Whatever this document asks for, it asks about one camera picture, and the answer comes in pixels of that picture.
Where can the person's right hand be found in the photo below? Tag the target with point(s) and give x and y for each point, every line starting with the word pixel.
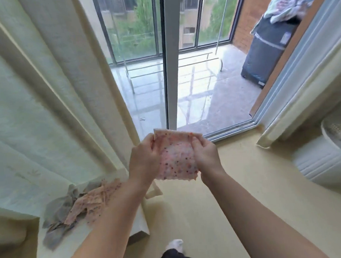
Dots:
pixel 208 157

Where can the person's left hand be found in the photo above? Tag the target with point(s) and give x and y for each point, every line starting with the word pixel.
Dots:
pixel 144 163

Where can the person's left forearm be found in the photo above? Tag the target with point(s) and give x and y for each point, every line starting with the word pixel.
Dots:
pixel 105 235

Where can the person's right forearm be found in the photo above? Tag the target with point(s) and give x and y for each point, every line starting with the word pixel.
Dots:
pixel 260 223

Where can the person's white shoe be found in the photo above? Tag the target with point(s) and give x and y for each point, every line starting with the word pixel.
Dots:
pixel 176 245

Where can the white round table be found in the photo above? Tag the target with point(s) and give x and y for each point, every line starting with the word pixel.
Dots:
pixel 328 158

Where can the white bundled curtain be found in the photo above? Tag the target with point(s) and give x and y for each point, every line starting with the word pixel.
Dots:
pixel 307 102

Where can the dark blue tarpaulin cover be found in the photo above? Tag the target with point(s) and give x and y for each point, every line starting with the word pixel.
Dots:
pixel 266 49

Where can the white linen curtain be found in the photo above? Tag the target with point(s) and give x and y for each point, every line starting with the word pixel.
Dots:
pixel 36 95

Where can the white patterned cloth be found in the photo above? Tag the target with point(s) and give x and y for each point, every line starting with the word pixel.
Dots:
pixel 289 4

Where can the white sliding door frame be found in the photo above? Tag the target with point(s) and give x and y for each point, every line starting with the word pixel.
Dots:
pixel 171 52

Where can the dark balcony window frame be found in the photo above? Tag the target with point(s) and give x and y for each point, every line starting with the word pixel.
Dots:
pixel 198 16

